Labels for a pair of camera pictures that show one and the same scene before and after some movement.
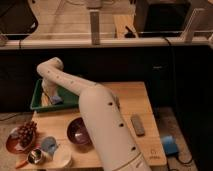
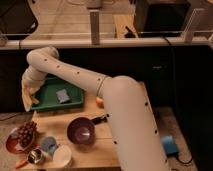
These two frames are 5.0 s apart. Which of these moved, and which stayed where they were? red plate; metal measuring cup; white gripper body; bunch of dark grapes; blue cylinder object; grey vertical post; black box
Moved: white gripper body
Stayed: blue cylinder object; black box; metal measuring cup; grey vertical post; bunch of dark grapes; red plate
